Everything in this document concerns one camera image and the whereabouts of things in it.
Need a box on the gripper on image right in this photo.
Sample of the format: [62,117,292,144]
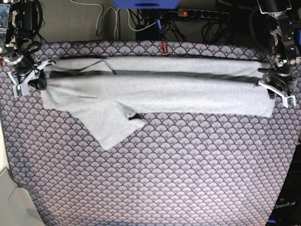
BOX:
[258,63,300,94]

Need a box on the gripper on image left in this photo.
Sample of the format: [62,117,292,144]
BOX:
[3,44,47,90]

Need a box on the light grey T-shirt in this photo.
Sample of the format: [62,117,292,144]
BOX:
[41,56,275,149]

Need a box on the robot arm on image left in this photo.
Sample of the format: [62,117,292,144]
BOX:
[0,0,47,90]

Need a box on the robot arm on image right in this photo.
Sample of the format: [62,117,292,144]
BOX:
[257,0,301,96]

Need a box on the black power strip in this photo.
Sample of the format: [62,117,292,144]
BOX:
[177,9,230,20]

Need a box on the red and black clamp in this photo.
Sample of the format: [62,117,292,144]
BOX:
[160,42,169,56]

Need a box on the blue box overhead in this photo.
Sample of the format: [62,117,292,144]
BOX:
[113,0,180,9]

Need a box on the blue clamp at top centre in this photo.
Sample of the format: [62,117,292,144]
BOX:
[156,19,162,35]

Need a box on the grey plastic bin corner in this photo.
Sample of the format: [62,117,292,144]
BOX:
[0,168,44,226]

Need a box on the fan-patterned purple table cloth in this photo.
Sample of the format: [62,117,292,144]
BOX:
[0,41,301,226]

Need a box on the white cable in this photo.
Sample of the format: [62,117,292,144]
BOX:
[95,6,121,40]

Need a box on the black OpenArm base plate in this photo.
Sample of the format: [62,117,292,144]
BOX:
[266,144,301,226]

